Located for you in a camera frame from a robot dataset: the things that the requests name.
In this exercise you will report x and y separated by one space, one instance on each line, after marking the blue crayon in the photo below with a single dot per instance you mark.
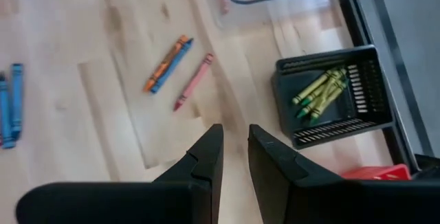
6 114
16 100
173 66

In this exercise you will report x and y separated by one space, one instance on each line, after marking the red crayon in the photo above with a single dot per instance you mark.
223 2
194 81

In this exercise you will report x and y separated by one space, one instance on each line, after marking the clear plastic bin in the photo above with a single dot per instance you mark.
292 7

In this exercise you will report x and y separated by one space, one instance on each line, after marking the red mesh basket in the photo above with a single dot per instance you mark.
378 173

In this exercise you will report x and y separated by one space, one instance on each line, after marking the black mesh basket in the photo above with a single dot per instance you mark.
299 79

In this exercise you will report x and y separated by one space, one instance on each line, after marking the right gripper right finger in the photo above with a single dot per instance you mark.
271 172

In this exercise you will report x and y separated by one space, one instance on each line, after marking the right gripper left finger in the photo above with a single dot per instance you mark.
208 162

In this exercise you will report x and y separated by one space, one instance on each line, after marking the green crayon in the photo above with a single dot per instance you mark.
329 102
326 84
321 97
314 86

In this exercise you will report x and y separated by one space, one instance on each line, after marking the orange crayon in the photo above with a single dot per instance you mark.
165 64

